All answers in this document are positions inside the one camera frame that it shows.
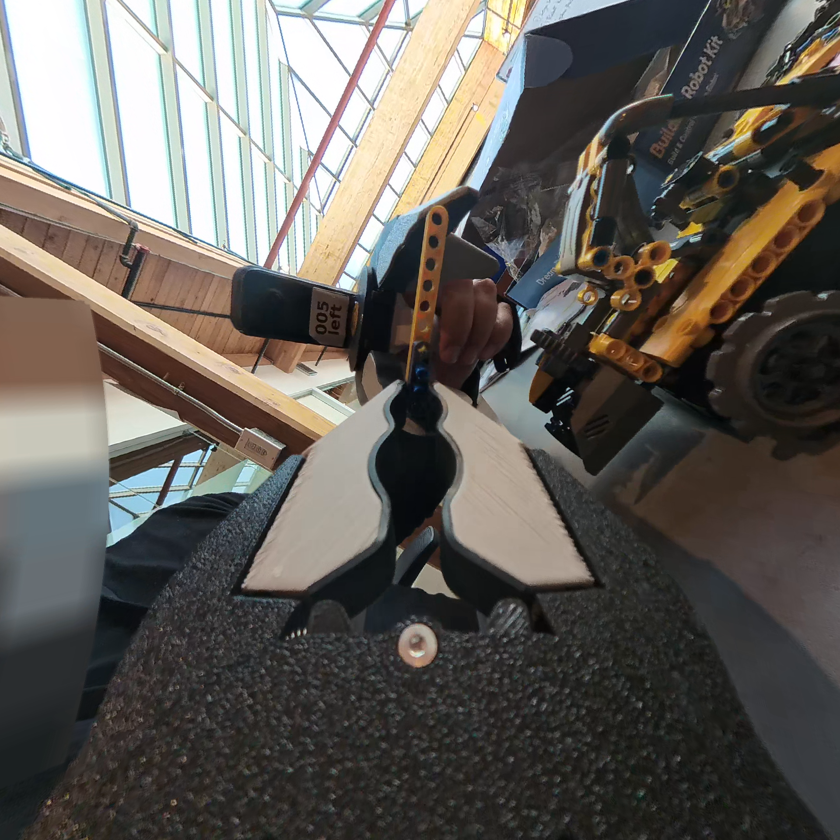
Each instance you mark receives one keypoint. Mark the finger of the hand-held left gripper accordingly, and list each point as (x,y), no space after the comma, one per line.
(472,262)
(377,380)

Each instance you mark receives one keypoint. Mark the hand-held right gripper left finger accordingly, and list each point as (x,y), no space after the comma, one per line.
(321,518)

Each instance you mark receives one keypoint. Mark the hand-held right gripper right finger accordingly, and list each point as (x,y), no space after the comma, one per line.
(512,518)

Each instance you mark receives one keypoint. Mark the yellow perforated beam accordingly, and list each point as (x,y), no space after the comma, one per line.
(430,275)

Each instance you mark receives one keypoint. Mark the yellow toy block vehicle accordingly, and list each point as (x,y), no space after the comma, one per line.
(689,262)

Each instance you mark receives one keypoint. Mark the grey desk with wooden edge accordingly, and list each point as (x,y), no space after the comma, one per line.
(722,525)

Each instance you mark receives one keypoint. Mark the person's left hand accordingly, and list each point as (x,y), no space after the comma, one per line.
(472,321)

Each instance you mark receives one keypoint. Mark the clear plastic bags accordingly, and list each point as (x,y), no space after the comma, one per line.
(512,210)

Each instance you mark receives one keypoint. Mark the person's torso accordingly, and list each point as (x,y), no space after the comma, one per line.
(151,544)

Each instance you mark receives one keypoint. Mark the red pipe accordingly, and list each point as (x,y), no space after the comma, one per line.
(328,131)

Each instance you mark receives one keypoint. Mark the blue cardboard box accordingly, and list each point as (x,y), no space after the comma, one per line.
(590,92)

